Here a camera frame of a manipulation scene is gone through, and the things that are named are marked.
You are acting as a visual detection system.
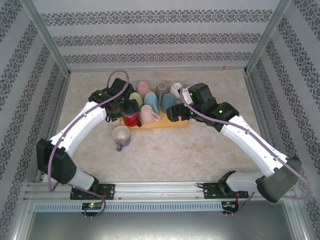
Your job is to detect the light green mug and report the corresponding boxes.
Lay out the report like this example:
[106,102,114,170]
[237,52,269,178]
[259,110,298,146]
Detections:
[129,91,144,107]

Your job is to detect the red mug black handle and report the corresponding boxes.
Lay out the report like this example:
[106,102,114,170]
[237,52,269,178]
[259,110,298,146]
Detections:
[122,112,144,128]

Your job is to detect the teal mug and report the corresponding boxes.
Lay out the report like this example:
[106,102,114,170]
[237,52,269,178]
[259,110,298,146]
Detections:
[160,93,183,111]

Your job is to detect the pink round mug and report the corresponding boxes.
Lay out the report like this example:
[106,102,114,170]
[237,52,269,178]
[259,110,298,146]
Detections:
[139,104,161,125]

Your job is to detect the light blue mug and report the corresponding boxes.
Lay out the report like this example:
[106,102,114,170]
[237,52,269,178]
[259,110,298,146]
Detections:
[143,91,160,113]

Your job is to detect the white faceted mug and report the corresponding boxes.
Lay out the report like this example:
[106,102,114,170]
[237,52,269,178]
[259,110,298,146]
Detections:
[170,82,183,100]

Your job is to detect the pink faceted mug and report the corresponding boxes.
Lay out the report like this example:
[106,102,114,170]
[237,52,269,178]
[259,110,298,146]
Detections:
[136,81,153,97]

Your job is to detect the purple mug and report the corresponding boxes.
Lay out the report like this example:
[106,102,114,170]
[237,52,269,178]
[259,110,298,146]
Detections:
[111,124,133,153]

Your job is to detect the grey mug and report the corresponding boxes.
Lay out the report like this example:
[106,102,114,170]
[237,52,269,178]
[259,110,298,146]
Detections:
[155,81,169,98]

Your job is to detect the yellow plastic tray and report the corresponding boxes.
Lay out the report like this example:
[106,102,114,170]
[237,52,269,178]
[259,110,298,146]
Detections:
[119,83,191,129]

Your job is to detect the small circuit board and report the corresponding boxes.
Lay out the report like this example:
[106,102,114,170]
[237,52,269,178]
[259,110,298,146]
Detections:
[81,202,104,210]
[222,200,240,209]

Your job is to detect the grey back rail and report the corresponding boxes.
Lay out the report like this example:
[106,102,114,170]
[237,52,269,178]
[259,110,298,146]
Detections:
[68,66,248,74]

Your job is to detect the aluminium side rail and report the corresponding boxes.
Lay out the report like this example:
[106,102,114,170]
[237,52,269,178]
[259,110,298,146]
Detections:
[243,69,281,161]
[33,72,72,186]

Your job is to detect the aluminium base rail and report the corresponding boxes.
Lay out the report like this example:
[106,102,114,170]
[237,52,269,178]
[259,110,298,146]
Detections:
[24,181,266,201]

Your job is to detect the aluminium frame post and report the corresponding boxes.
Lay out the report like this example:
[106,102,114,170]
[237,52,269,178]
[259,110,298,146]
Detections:
[243,0,293,76]
[19,0,73,77]

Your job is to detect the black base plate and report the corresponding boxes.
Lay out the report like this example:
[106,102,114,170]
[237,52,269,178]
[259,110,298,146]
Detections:
[202,182,248,200]
[69,183,116,201]

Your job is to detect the white slotted cable duct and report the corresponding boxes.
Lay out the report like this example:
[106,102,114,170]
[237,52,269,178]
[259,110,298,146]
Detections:
[33,201,223,213]

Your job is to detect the short purple base cable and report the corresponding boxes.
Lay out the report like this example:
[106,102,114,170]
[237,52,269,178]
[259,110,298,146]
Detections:
[83,192,107,219]
[231,192,256,218]

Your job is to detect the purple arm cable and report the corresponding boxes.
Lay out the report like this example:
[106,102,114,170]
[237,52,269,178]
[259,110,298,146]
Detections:
[181,84,314,201]
[48,69,131,193]

